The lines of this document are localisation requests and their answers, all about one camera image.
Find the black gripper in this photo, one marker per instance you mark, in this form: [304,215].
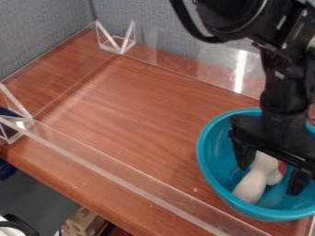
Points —
[280,136]

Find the white brown toy mushroom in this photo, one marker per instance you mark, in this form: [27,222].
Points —
[267,172]

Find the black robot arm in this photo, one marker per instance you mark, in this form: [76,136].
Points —
[280,27]

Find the blue plastic bowl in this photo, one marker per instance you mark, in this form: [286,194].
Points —
[216,161]

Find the clear acrylic back barrier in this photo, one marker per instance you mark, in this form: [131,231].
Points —
[212,77]

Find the clear acrylic barrier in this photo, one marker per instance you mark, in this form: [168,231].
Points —
[212,77]
[143,205]

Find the wooden block under table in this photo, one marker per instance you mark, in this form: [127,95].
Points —
[84,223]

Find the clear acrylic front barrier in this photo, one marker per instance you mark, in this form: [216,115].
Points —
[143,205]

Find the black white object bottom left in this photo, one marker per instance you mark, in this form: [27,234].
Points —
[12,226]

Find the clear acrylic corner bracket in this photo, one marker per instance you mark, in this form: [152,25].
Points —
[114,43]

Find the clear acrylic left bracket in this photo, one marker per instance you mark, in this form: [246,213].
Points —
[15,117]

